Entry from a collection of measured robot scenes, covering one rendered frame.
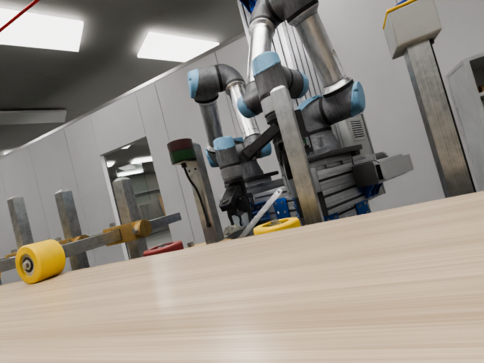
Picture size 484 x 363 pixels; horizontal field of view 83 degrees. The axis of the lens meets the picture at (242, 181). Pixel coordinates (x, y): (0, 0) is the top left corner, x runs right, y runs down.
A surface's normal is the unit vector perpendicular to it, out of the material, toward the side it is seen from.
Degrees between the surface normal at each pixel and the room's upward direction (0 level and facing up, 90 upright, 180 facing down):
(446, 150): 90
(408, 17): 90
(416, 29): 90
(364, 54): 90
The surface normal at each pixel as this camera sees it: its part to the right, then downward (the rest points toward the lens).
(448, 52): -0.38, 0.06
